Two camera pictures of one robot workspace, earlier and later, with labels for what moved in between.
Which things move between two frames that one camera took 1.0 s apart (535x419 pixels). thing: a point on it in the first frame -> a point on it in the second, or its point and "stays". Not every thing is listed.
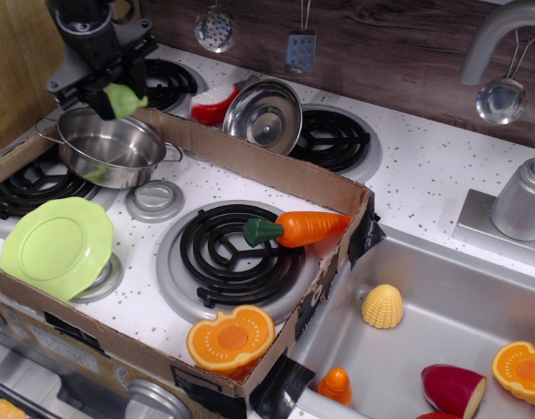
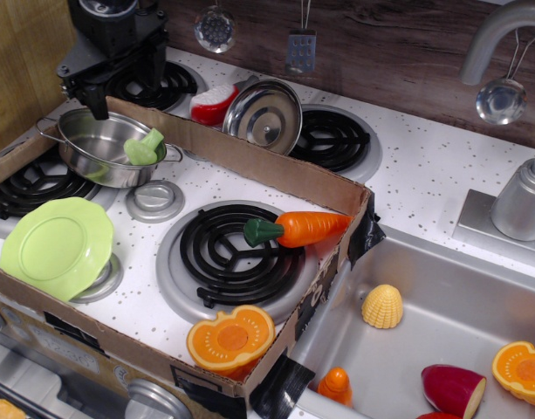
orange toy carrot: (295, 229) stays
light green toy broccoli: (124, 101) -> (151, 150)
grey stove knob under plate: (106, 285) stays
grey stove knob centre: (154, 202) stays
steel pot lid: (264, 113) stays
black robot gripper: (99, 48) -> (114, 35)
